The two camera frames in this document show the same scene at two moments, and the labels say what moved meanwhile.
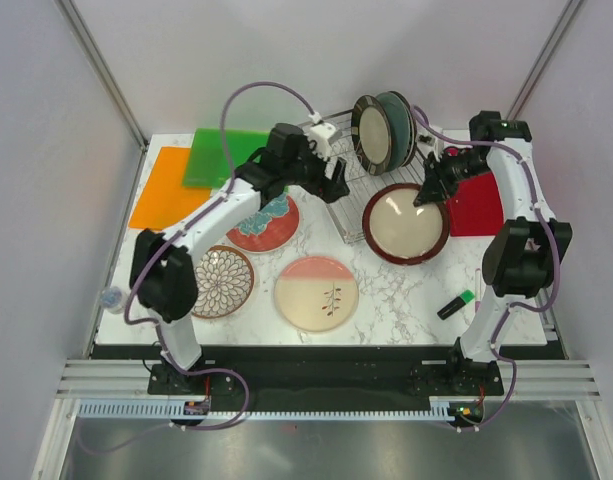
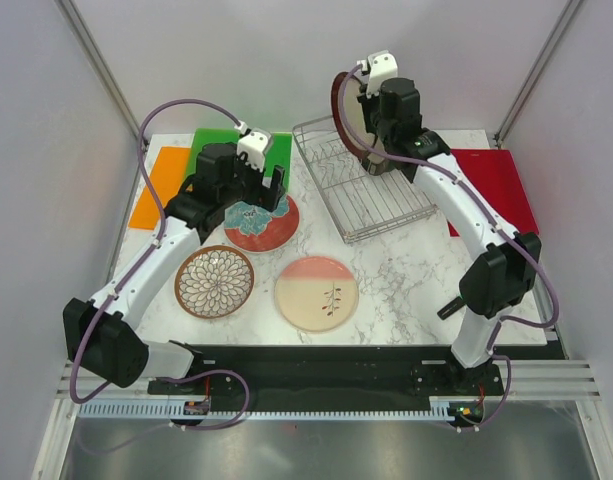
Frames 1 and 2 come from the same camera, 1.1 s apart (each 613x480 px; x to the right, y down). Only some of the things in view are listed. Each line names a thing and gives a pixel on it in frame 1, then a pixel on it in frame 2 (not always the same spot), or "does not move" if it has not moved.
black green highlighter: [464, 298] does not move
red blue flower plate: [270, 228] does not move
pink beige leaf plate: [316, 294] does not move
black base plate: [328, 373] does not move
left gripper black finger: [340, 185] → [271, 196]
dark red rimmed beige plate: [401, 233] → [355, 115]
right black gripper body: [445, 172] → [371, 108]
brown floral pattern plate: [225, 282] does not move
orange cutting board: [165, 200] does not move
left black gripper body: [316, 182] → [248, 183]
